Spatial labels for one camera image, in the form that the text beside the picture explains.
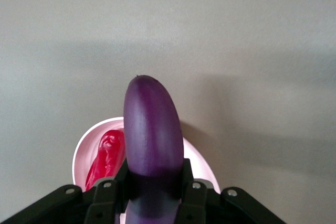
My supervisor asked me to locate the pink round plate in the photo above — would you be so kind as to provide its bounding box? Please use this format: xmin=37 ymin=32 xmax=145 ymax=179
xmin=72 ymin=116 xmax=219 ymax=224

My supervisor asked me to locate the purple eggplant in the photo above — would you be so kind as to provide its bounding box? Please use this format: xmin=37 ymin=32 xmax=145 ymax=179
xmin=123 ymin=74 xmax=184 ymax=224

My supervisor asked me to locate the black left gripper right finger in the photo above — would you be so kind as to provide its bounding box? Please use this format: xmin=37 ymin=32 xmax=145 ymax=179
xmin=177 ymin=157 xmax=287 ymax=224

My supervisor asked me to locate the red chili pepper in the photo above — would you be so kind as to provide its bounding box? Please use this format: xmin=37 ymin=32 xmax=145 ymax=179
xmin=85 ymin=129 xmax=126 ymax=192

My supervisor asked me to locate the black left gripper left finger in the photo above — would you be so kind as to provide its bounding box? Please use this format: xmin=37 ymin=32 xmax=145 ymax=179
xmin=0 ymin=160 xmax=130 ymax=224

